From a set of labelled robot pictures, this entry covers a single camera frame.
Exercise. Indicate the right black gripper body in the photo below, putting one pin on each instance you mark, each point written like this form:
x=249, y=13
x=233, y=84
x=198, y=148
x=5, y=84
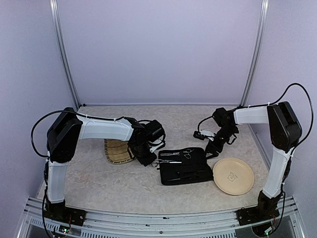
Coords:
x=226, y=133

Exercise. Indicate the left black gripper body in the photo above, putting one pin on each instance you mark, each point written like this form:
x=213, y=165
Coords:
x=140, y=153

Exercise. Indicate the silver thinning scissors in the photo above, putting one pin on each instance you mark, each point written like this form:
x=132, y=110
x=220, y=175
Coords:
x=186, y=153

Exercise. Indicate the black zippered tool case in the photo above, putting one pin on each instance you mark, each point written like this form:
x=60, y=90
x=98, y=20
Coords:
x=192, y=170

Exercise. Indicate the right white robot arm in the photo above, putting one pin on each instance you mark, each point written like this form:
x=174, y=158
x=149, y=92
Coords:
x=285, y=132

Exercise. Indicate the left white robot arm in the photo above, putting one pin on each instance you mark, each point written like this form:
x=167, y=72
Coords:
x=62, y=137

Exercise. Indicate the woven bamboo tray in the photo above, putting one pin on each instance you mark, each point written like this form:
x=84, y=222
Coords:
x=117, y=152

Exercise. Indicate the beige round plate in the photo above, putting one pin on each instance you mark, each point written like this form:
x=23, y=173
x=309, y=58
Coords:
x=233, y=176

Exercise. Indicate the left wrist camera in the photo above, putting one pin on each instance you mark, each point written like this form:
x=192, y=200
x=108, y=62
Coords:
x=159, y=143

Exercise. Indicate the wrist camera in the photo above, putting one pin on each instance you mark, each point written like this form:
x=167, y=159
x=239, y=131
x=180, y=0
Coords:
x=159, y=143
x=204, y=134

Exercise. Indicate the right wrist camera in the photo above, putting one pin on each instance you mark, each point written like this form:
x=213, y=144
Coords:
x=204, y=134

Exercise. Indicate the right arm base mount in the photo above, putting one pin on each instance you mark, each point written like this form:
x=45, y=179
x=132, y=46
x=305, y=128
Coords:
x=265, y=209

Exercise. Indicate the right aluminium frame post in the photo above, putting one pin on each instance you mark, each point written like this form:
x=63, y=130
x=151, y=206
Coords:
x=256, y=52

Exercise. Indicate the aluminium frame post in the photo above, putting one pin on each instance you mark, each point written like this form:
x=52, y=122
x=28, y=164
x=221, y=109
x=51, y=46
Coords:
x=63, y=54
x=256, y=52

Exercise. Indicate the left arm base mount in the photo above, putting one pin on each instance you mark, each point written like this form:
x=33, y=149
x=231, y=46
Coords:
x=60, y=212

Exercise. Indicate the front aluminium rail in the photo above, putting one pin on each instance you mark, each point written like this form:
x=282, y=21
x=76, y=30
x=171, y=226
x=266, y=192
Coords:
x=98, y=224

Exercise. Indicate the left aluminium frame post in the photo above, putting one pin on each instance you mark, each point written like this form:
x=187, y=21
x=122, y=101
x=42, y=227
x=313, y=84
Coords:
x=63, y=54

